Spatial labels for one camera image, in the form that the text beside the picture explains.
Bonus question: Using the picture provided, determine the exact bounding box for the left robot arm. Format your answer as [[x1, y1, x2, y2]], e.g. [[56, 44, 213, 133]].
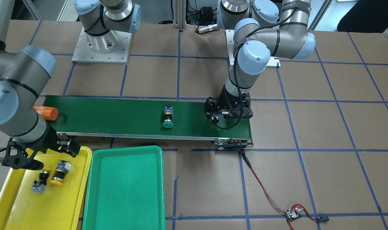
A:
[[203, 0, 316, 120]]

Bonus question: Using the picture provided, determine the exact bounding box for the yellow plastic tray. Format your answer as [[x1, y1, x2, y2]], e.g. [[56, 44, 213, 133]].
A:
[[0, 146, 92, 230]]

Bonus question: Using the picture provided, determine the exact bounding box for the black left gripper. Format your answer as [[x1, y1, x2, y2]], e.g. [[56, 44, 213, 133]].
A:
[[203, 91, 253, 119]]

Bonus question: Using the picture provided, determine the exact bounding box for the green conveyor belt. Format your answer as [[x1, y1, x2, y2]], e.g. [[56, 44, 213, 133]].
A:
[[43, 96, 254, 150]]

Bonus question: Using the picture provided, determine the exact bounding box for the aluminium frame post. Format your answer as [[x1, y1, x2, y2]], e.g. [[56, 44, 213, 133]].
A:
[[172, 0, 187, 30]]

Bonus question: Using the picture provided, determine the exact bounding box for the red black power cable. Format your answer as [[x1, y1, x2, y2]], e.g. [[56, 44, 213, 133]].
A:
[[238, 149, 329, 230]]

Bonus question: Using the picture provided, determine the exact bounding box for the green plastic tray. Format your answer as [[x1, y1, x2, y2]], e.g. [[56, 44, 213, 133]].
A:
[[83, 146, 165, 230]]

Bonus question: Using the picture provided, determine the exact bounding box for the yellow push button switch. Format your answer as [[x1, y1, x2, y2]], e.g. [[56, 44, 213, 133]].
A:
[[32, 168, 51, 193]]

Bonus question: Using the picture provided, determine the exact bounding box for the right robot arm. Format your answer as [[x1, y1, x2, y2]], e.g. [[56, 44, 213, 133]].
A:
[[0, 0, 141, 170]]

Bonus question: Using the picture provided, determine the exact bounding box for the green push button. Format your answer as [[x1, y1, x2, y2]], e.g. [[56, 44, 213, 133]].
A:
[[209, 114, 219, 124], [162, 106, 174, 128]]

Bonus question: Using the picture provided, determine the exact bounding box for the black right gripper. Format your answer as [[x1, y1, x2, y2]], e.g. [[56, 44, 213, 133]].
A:
[[2, 128, 81, 170]]

